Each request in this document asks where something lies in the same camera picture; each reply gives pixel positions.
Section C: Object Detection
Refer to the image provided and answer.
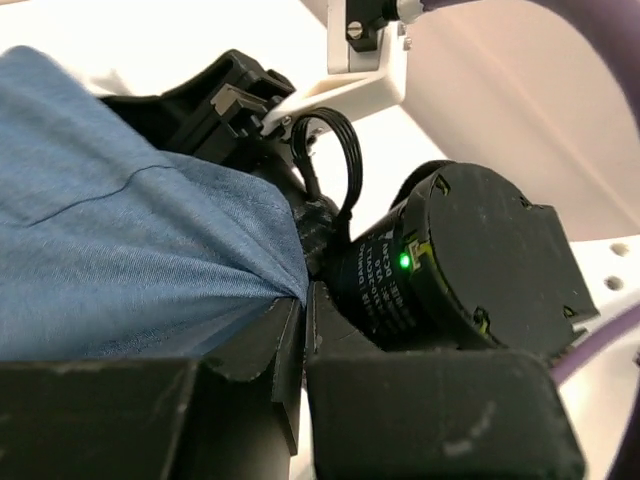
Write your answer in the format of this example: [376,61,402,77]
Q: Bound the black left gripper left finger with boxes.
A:
[1,299,304,479]

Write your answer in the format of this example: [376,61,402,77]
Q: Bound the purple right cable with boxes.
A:
[419,0,640,480]

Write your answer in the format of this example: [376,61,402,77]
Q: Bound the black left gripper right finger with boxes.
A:
[306,282,586,479]

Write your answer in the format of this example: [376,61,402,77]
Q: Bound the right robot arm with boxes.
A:
[105,50,636,366]

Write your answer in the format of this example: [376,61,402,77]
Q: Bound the blue pillowcase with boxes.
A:
[1,46,309,360]

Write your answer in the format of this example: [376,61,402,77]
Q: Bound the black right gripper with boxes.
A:
[102,50,360,278]

